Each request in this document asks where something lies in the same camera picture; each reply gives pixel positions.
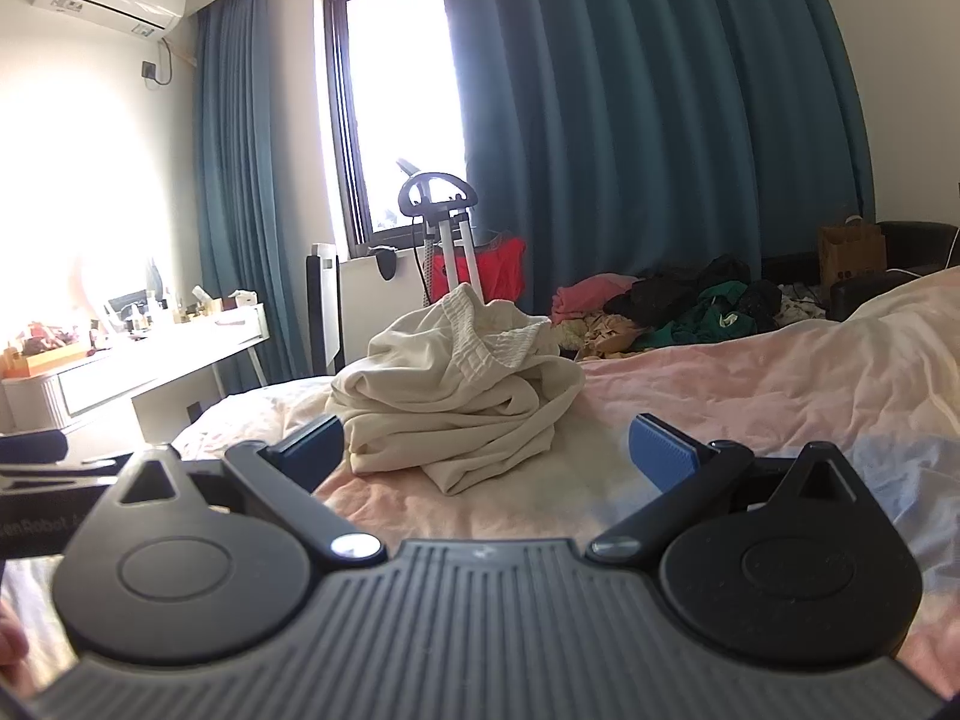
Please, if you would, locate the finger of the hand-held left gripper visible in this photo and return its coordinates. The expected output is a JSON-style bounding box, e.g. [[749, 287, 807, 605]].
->
[[0, 431, 70, 464]]

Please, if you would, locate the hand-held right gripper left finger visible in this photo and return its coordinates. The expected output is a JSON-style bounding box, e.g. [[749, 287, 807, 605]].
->
[[97, 414, 387, 565]]

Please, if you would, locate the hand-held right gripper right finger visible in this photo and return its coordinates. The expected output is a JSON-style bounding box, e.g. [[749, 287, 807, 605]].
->
[[585, 412, 871, 563]]

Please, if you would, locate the person's left hand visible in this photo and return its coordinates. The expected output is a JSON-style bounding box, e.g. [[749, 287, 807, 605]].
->
[[0, 604, 35, 695]]

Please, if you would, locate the wooden desk tray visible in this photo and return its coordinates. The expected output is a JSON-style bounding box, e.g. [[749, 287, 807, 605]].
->
[[0, 341, 89, 381]]

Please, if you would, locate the pink and blue bed blanket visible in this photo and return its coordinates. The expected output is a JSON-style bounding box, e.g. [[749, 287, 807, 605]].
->
[[0, 266, 960, 691]]

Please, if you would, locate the beige garment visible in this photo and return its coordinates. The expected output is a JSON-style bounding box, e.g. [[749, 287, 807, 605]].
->
[[559, 315, 653, 361]]

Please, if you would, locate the white panel heater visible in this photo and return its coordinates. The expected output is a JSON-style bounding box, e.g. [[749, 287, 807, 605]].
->
[[306, 242, 344, 376]]

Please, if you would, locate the green garment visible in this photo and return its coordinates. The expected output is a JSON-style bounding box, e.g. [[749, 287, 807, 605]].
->
[[634, 281, 758, 352]]

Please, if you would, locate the white desk with drawers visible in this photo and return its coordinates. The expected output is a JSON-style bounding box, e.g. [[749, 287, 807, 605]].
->
[[0, 304, 269, 436]]

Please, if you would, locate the black crumpled garment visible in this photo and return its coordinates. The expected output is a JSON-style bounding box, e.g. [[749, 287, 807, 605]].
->
[[604, 255, 781, 332]]

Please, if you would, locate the pink crumpled garment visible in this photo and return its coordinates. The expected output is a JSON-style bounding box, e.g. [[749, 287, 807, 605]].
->
[[551, 274, 642, 325]]

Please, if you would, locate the white patterned cloth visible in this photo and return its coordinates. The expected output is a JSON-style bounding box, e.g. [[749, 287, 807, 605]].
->
[[778, 283, 827, 325]]

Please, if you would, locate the red garment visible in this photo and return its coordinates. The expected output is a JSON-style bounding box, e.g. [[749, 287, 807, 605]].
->
[[429, 236, 527, 316]]

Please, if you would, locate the narrow teal curtain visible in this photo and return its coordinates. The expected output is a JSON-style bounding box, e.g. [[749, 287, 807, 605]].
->
[[193, 0, 353, 391]]

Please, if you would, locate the brown paper bag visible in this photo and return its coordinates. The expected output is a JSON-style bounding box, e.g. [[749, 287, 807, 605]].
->
[[817, 219, 887, 301]]

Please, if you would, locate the garment steamer stand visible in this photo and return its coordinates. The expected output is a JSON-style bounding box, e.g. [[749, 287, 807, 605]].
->
[[396, 157, 481, 301]]

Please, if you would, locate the wide teal curtain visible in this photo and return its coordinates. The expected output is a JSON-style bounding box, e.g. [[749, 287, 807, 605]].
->
[[437, 0, 877, 331]]

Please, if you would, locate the black leather sofa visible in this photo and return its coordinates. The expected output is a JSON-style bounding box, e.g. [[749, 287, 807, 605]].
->
[[761, 221, 960, 323]]

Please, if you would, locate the dark framed window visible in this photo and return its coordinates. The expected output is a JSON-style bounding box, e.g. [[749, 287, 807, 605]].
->
[[315, 0, 481, 260]]

